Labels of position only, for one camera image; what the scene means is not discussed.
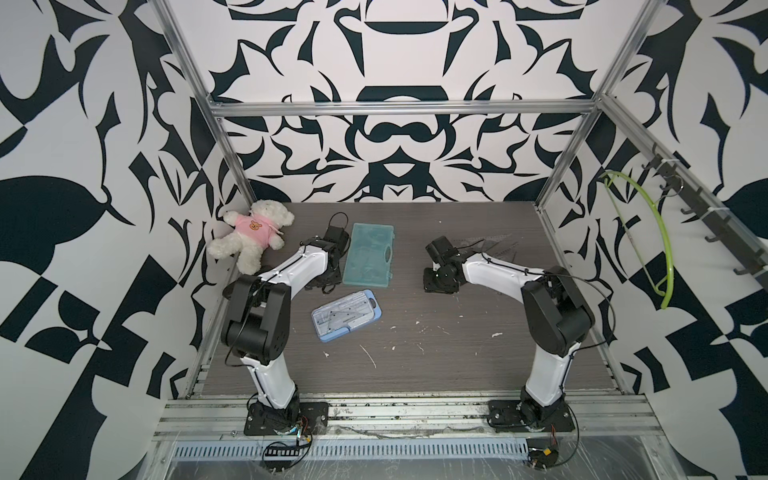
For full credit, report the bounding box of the teal transparent ruler set case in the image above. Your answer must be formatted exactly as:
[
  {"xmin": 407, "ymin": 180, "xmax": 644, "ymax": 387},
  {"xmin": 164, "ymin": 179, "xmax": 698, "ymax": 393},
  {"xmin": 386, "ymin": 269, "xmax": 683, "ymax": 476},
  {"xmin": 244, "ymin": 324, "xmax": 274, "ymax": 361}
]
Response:
[{"xmin": 342, "ymin": 223, "xmax": 395, "ymax": 288}]

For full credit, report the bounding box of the clear plastic ruler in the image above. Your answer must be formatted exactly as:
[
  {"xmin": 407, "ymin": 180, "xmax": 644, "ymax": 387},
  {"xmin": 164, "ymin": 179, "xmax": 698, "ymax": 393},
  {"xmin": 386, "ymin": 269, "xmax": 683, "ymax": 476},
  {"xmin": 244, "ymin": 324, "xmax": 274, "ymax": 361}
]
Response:
[{"xmin": 457, "ymin": 234, "xmax": 519, "ymax": 262}]

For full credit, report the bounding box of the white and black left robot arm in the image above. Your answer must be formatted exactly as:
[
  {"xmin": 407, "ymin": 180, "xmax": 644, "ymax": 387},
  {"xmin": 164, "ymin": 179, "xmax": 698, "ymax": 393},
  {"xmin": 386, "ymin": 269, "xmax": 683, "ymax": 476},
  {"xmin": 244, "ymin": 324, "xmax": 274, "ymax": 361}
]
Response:
[{"xmin": 221, "ymin": 226, "xmax": 350, "ymax": 422}]

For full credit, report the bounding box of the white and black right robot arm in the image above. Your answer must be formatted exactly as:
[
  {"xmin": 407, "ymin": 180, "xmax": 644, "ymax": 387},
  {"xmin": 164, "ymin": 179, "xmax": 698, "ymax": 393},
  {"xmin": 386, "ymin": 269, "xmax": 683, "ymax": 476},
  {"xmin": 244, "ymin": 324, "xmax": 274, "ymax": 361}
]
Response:
[{"xmin": 423, "ymin": 236, "xmax": 595, "ymax": 429}]

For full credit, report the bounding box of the blue ruler set case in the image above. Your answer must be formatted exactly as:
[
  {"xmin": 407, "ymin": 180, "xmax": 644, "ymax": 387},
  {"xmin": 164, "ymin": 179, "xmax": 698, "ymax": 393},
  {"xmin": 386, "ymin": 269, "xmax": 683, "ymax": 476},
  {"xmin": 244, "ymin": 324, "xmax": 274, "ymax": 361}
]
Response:
[{"xmin": 311, "ymin": 289, "xmax": 382, "ymax": 343}]

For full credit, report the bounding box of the white teddy bear pink shirt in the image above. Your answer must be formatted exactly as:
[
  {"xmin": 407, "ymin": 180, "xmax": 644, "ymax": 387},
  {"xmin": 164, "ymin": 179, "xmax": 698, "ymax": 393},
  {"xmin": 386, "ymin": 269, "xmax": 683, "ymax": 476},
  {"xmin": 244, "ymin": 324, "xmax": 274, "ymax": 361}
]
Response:
[{"xmin": 207, "ymin": 200, "xmax": 295, "ymax": 275}]

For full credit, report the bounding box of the black glasses case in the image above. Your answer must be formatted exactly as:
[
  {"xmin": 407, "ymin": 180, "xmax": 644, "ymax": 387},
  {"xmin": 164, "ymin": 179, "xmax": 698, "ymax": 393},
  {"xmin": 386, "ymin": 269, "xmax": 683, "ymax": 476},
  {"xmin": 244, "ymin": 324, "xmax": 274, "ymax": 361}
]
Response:
[{"xmin": 222, "ymin": 266, "xmax": 270, "ymax": 300}]

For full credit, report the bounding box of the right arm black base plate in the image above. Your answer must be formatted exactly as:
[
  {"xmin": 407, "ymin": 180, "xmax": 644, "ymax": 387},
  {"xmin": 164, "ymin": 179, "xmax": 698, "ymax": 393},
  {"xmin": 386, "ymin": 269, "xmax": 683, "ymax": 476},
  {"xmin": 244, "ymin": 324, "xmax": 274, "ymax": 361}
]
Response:
[{"xmin": 486, "ymin": 398, "xmax": 576, "ymax": 433}]

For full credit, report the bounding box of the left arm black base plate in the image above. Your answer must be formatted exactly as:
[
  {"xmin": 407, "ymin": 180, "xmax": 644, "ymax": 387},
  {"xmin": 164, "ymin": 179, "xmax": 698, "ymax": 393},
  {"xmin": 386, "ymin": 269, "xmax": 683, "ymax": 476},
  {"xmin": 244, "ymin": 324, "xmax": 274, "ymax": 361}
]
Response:
[{"xmin": 243, "ymin": 401, "xmax": 329, "ymax": 436}]

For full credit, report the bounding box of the yellow black connector with cables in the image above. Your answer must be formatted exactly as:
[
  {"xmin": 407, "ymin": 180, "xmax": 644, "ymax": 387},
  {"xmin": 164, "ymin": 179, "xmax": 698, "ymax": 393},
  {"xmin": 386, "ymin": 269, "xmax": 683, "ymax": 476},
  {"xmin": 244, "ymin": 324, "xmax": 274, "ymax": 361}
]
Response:
[{"xmin": 527, "ymin": 440, "xmax": 560, "ymax": 471}]

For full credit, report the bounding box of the green hanging hoop cable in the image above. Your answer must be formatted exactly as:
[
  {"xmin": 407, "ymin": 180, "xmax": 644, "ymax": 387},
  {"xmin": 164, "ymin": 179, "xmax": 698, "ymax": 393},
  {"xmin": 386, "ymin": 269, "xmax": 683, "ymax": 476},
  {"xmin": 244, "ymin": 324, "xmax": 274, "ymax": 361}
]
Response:
[{"xmin": 601, "ymin": 170, "xmax": 676, "ymax": 311}]

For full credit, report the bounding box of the black wall hook rail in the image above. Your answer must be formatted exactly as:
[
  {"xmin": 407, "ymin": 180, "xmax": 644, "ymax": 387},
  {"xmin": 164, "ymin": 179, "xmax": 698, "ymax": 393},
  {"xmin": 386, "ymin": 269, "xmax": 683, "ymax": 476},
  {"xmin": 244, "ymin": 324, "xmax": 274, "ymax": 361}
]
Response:
[{"xmin": 641, "ymin": 143, "xmax": 767, "ymax": 289}]

